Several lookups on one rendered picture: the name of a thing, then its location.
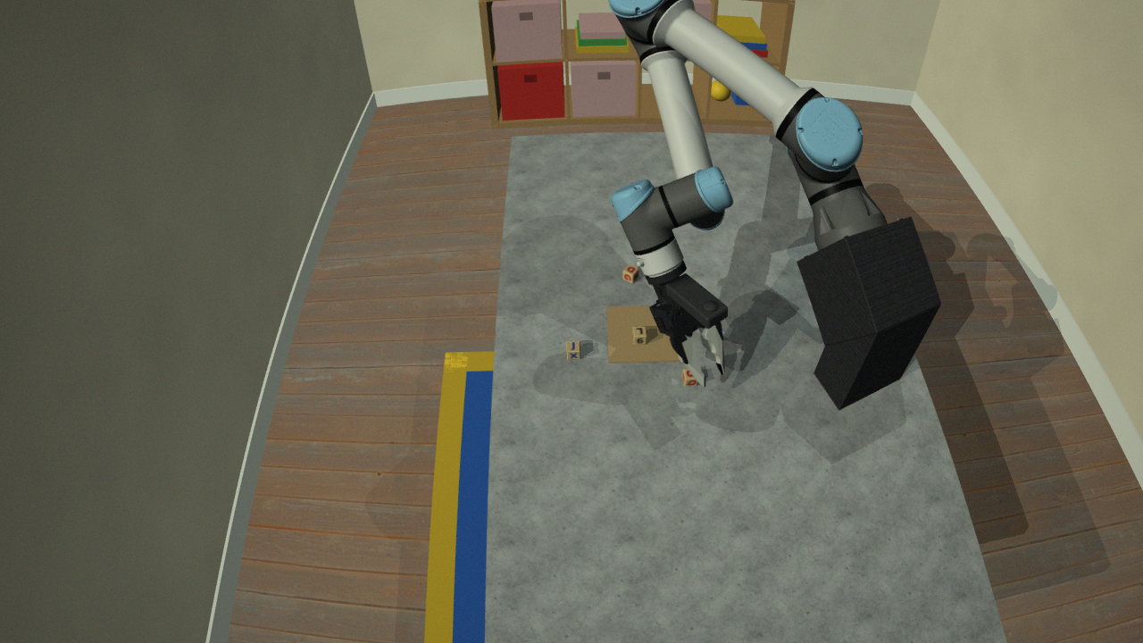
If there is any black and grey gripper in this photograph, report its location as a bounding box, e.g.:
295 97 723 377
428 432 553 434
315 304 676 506
645 262 724 387

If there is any tan mat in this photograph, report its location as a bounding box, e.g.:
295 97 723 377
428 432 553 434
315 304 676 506
606 305 681 363

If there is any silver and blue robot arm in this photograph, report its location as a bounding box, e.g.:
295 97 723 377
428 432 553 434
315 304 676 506
608 0 887 329

